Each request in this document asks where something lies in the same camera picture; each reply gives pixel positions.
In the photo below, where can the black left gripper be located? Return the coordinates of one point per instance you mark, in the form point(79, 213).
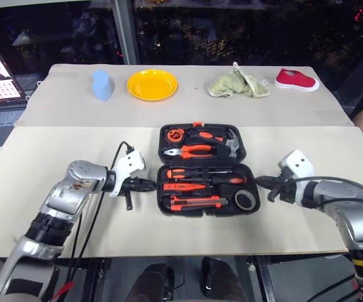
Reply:
point(131, 185)

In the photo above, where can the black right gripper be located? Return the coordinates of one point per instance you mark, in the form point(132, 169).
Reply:
point(286, 190)

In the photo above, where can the black orange long screwdriver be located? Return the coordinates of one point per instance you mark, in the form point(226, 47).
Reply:
point(235, 181)

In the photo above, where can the orange black utility knife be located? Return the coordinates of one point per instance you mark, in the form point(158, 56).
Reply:
point(193, 203)

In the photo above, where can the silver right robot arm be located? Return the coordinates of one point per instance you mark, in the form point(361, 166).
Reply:
point(338, 193)

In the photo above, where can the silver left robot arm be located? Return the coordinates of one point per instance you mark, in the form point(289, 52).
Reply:
point(87, 171)

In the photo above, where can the black plastic tool case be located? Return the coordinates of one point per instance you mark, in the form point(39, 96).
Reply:
point(164, 207)

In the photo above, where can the black electrical tape roll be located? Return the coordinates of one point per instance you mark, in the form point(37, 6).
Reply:
point(237, 201)

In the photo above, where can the claw hammer orange grip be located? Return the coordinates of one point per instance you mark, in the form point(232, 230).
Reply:
point(233, 143)

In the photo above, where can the orange black tape measure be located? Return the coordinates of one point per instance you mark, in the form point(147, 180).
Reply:
point(170, 136)

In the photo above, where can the black metal table leg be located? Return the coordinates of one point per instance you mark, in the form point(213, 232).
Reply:
point(97, 280)
point(264, 280)

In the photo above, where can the dark rounded shape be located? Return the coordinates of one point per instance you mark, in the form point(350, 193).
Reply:
point(222, 280)
point(153, 283)

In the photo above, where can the yellow plastic plate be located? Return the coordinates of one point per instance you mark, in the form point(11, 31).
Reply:
point(153, 85)

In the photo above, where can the pale green cloth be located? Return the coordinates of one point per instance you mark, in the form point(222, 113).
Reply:
point(231, 85)

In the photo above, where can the red white small shoe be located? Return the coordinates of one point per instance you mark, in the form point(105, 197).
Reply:
point(294, 79)

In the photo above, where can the light blue foam block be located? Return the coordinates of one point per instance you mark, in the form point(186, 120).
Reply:
point(102, 86)

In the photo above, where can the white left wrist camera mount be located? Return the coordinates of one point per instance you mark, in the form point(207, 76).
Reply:
point(131, 162)

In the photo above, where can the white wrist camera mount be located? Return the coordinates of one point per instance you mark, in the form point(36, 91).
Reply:
point(131, 162)
point(297, 163)

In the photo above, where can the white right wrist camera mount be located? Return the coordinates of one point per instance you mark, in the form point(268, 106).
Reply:
point(297, 163)

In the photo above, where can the grey window frame post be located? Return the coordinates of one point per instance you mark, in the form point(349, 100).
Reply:
point(124, 31)

